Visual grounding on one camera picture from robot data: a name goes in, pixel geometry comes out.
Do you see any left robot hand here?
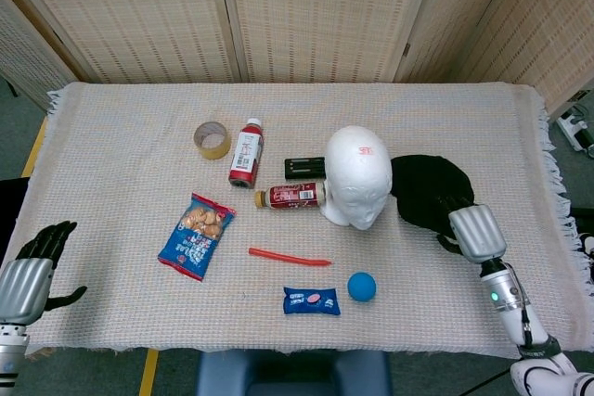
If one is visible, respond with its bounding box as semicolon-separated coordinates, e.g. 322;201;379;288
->
0;221;88;327

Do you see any black rectangular device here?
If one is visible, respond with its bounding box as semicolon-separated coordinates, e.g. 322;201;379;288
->
284;157;327;182

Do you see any red drink bottle yellow cap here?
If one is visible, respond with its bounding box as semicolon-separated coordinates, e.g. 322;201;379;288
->
253;181;328;211

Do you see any woven fringed table cloth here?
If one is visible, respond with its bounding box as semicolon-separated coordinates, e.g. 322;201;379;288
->
9;81;584;361

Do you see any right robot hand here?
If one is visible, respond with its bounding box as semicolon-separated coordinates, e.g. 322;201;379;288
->
433;195;508;264

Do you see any blue oreo cookie pack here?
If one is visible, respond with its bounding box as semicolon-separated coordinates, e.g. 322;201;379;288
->
282;286;342;317

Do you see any brown packing tape roll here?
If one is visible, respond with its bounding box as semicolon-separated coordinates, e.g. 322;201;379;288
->
192;121;232;161

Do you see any white foam mannequin head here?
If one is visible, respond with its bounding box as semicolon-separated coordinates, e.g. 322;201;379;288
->
321;124;394;232

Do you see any blue ball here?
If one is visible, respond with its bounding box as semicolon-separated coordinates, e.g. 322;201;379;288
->
346;272;378;302

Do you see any red plastic stick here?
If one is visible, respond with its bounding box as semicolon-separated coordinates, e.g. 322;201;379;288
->
248;247;333;268

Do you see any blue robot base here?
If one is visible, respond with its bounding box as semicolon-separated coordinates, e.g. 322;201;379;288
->
194;349;394;396

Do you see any black baseball cap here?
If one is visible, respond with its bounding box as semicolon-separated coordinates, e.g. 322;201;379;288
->
390;153;476;235

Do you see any white equipment with cables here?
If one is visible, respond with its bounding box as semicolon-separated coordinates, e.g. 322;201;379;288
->
555;89;594;159

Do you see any blue biscuit snack bag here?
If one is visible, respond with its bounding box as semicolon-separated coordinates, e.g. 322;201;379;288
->
157;192;238;283

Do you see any red drink bottle white cap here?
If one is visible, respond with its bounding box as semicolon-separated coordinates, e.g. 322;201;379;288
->
227;117;265;188

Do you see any woven folding screen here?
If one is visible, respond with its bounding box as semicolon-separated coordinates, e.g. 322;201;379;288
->
0;0;594;117

